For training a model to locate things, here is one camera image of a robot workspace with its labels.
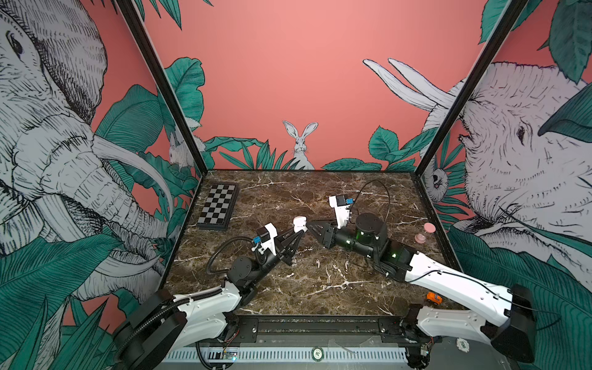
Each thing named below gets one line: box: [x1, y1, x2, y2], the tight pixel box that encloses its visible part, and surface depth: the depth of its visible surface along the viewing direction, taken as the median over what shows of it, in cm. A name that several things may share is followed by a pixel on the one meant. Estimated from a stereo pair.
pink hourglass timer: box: [413, 222, 437, 245], surface depth 96 cm
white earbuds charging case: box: [292, 215, 308, 233], surface depth 68 cm
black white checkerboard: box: [196, 182, 240, 231], surface depth 103 cm
